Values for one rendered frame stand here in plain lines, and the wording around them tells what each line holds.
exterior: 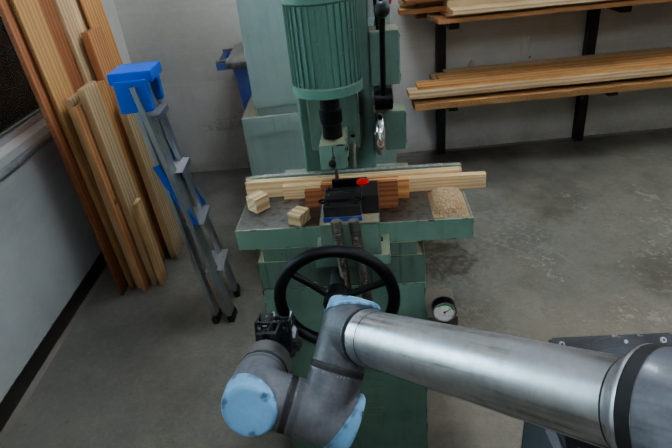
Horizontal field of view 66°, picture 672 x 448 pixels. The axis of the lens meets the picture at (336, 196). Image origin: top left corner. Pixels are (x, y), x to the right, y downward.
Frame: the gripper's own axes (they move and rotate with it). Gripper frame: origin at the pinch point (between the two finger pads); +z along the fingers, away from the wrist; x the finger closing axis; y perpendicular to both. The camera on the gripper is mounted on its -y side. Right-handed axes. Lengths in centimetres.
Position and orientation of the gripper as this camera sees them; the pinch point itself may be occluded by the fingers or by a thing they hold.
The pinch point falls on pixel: (286, 328)
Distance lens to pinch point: 120.0
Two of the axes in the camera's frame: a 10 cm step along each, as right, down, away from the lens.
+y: -0.7, -9.9, -1.4
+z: 0.7, -1.5, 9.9
